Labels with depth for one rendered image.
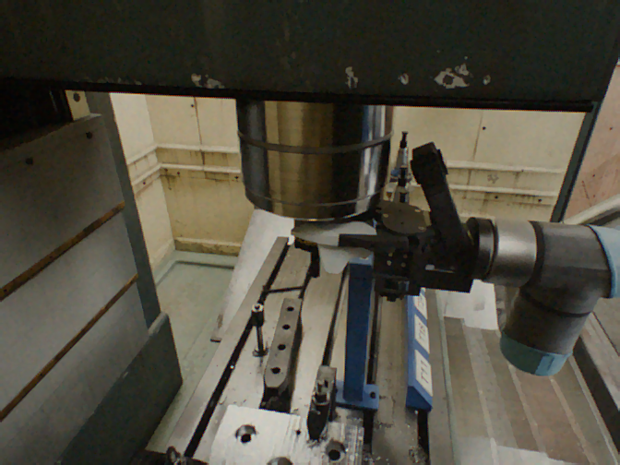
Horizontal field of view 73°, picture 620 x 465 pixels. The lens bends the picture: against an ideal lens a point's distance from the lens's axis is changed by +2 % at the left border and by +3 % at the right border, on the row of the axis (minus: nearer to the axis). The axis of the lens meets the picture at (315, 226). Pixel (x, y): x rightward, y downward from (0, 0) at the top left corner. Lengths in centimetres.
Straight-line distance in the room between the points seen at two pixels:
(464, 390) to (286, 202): 85
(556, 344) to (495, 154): 103
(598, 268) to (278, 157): 34
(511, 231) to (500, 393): 75
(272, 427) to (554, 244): 50
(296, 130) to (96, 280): 60
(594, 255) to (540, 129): 105
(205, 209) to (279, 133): 143
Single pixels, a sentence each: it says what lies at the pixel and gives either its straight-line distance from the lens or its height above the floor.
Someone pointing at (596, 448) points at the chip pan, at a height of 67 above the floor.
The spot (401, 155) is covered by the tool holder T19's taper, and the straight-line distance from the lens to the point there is 99.
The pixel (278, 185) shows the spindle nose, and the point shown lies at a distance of 38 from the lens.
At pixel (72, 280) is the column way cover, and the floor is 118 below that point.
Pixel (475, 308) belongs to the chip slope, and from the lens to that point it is 145.
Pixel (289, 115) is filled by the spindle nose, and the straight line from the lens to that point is 35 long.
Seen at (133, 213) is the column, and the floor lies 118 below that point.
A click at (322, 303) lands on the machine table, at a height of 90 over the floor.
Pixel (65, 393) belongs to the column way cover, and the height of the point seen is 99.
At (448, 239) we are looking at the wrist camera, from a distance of 47.
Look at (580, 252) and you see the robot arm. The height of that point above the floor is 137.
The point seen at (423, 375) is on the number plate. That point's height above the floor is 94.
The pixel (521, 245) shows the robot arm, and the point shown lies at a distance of 48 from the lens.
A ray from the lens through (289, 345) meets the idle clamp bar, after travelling 90.
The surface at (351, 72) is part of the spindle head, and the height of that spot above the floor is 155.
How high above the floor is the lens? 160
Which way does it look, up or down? 29 degrees down
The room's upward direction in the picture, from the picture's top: straight up
